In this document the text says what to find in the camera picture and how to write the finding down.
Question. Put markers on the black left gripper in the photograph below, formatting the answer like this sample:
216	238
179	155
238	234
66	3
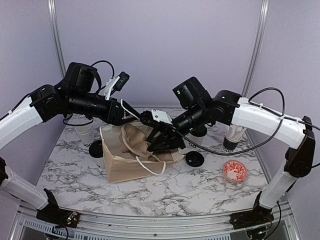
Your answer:
116	118

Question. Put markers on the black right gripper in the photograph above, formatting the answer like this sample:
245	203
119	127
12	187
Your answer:
172	140

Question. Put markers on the black coffee cup lid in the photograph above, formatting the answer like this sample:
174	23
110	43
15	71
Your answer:
199	132

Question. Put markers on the stack of white cups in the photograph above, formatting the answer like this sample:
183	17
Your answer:
86	134

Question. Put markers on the brown paper takeout bag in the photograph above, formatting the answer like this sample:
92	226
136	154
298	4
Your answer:
125	153

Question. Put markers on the brown cardboard cup carrier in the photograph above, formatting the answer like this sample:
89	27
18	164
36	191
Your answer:
133	140

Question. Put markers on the white paper coffee cup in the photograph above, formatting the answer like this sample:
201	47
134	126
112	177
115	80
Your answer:
195	140

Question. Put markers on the right arm base board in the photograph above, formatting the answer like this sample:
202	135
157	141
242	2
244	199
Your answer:
251	218

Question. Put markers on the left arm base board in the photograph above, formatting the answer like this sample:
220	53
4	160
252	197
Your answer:
59	216

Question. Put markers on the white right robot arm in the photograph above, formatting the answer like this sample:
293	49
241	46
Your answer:
230	108

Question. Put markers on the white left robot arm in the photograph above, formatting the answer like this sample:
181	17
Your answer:
34	109

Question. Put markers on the stack of black lids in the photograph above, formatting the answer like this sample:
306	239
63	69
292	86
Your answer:
194	159

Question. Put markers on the black cup holding straws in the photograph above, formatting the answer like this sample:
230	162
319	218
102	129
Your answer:
229	145

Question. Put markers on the red floral bowl right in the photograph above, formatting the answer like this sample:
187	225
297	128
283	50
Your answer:
235	171

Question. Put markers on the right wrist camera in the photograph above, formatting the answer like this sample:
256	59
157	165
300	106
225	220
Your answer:
155	118

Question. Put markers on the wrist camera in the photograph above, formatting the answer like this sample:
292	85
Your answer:
115	84
155	118

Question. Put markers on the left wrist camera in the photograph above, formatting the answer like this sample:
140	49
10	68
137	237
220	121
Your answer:
115	84

